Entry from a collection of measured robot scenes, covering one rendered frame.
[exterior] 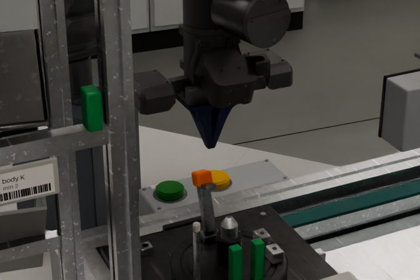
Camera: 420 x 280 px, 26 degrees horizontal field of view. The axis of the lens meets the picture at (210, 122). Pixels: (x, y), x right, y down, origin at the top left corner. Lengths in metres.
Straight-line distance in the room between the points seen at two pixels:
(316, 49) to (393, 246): 3.14
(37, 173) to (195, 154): 0.93
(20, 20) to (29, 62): 3.37
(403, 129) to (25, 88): 0.41
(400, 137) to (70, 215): 0.34
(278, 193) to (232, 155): 0.32
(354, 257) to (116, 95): 0.63
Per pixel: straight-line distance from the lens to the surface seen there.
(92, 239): 1.20
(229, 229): 1.05
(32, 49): 0.70
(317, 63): 4.19
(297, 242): 1.16
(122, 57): 0.66
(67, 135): 0.67
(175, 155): 1.58
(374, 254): 1.25
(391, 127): 0.96
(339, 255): 1.24
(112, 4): 0.64
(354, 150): 3.45
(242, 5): 0.91
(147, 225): 1.22
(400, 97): 0.94
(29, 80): 0.70
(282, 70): 1.03
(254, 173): 1.32
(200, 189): 1.10
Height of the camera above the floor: 1.62
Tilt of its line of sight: 27 degrees down
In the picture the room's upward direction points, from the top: straight up
